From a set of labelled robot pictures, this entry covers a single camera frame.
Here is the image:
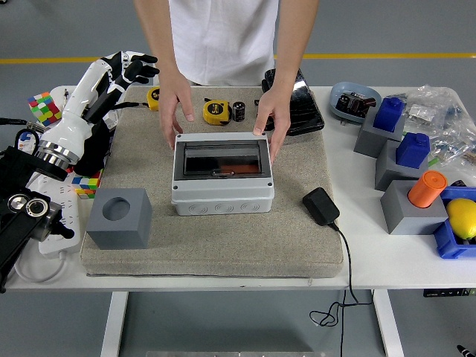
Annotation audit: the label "person's right hand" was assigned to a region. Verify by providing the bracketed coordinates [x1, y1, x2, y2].
[158, 72, 195, 149]

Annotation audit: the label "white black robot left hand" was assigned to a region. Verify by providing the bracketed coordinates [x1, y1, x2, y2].
[40, 51, 161, 160]

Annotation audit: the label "person's left hand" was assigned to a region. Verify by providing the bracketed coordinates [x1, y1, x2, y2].
[252, 87, 292, 164]

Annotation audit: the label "smoky transparent box lid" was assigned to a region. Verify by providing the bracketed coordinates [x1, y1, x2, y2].
[177, 143, 267, 178]

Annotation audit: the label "grey electrical enclosure box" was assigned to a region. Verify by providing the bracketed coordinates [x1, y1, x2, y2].
[170, 132, 275, 216]

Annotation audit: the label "yellow square tape measure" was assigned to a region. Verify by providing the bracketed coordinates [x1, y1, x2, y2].
[118, 86, 161, 112]

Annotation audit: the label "black glossy device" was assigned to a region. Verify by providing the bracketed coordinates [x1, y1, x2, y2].
[254, 67, 326, 137]

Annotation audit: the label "white plastic module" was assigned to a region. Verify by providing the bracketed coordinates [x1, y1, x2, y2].
[102, 109, 120, 129]

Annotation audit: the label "large multicolour puzzle cube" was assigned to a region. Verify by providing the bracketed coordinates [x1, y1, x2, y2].
[27, 91, 64, 127]

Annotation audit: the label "black cloth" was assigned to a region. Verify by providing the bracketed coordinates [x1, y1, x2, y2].
[72, 118, 112, 178]

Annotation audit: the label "yellow round-faced tape measure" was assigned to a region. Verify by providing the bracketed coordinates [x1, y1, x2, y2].
[202, 98, 234, 126]

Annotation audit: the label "black table control panel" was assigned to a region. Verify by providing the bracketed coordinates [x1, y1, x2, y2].
[422, 288, 476, 298]

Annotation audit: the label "white circuit breaker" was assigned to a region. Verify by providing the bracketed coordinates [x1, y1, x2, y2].
[16, 129, 41, 152]

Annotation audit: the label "light blue bowl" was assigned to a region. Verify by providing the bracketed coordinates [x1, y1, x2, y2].
[329, 81, 383, 126]

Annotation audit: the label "dark electronic components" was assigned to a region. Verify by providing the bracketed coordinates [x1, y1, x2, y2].
[335, 91, 376, 119]

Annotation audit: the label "person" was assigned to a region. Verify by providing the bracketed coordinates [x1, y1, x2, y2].
[169, 0, 280, 86]

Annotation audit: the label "small multicolour puzzle cube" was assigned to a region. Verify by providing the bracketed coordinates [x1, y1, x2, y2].
[71, 169, 103, 201]

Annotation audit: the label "white table leg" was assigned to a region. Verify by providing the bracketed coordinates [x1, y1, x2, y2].
[373, 289, 405, 357]
[100, 291, 129, 357]

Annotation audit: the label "grey holder block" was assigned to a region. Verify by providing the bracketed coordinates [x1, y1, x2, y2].
[379, 179, 449, 236]
[374, 139, 431, 193]
[353, 109, 407, 160]

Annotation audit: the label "white power strip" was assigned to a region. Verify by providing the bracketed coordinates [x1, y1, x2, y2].
[28, 170, 82, 256]

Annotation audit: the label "blue plastic bin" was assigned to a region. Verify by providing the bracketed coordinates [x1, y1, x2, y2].
[432, 185, 476, 260]

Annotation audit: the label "black power adapter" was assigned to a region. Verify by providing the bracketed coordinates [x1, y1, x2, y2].
[301, 187, 341, 226]

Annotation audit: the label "blue plastic block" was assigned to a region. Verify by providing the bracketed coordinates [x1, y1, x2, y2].
[373, 97, 405, 133]
[395, 132, 431, 167]

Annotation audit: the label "grey block with round hole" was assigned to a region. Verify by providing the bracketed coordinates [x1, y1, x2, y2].
[85, 187, 153, 250]

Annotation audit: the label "yellow lemon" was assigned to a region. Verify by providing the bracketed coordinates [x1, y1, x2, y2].
[446, 198, 476, 241]

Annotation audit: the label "small bag of white parts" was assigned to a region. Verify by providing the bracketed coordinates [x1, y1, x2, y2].
[405, 103, 438, 122]

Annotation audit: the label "grey-brown cushion mat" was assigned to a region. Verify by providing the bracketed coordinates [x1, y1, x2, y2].
[80, 86, 345, 279]

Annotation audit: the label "clear bags of parts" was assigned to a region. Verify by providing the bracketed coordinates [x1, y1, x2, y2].
[396, 84, 476, 168]

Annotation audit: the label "black adapter cord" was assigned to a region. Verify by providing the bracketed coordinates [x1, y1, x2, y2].
[309, 221, 374, 357]

